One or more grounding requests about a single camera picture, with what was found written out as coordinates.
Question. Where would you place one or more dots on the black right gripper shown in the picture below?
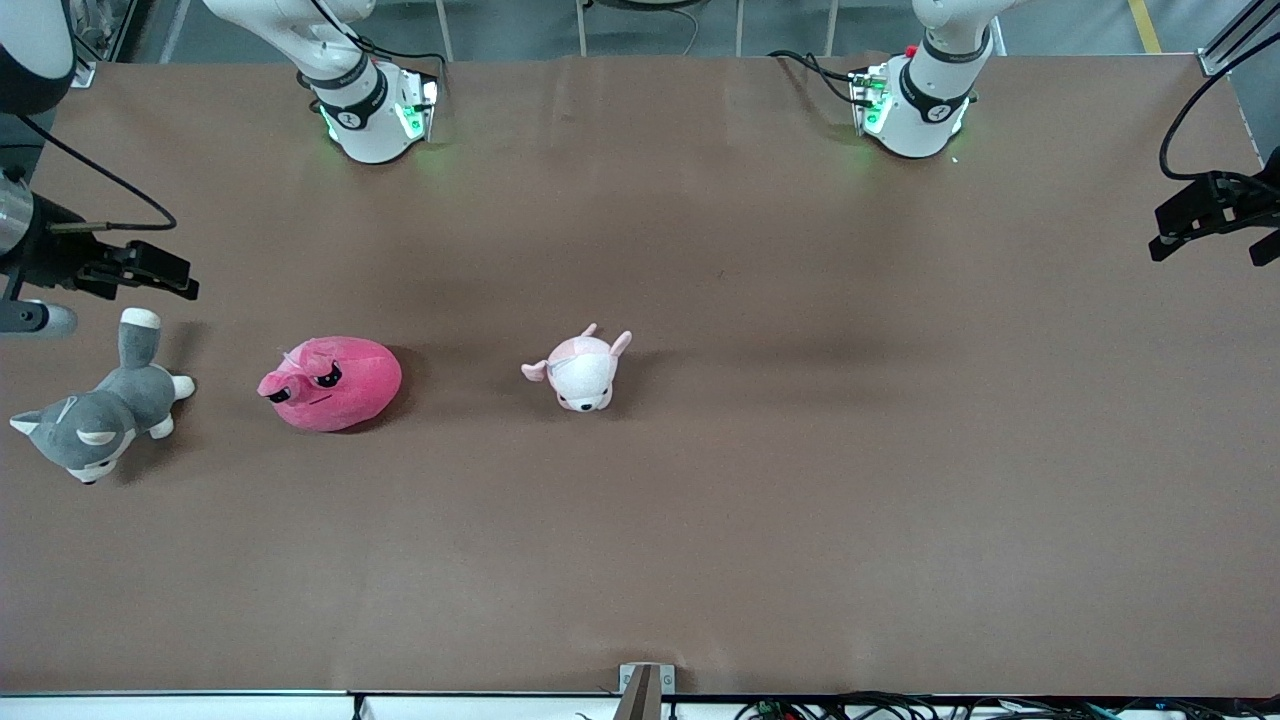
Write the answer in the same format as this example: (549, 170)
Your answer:
(55, 255)

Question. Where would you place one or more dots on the hot pink round plush toy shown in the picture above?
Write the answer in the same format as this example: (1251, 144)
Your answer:
(340, 395)

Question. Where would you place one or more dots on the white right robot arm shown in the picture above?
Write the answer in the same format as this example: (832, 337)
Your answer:
(365, 120)

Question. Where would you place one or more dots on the grey husky plush toy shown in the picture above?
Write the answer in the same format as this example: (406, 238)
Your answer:
(110, 410)

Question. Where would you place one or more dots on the light pink plush dog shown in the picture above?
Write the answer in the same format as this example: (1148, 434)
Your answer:
(580, 375)

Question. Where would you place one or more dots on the brown table cover mat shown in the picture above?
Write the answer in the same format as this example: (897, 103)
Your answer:
(640, 550)

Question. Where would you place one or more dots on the thin white frame leg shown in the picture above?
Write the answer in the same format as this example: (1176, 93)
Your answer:
(832, 28)
(444, 30)
(582, 28)
(740, 28)

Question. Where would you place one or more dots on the white table edge rail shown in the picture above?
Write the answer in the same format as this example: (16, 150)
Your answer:
(200, 708)

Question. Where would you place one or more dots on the small metal table bracket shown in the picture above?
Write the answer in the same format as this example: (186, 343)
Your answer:
(645, 690)

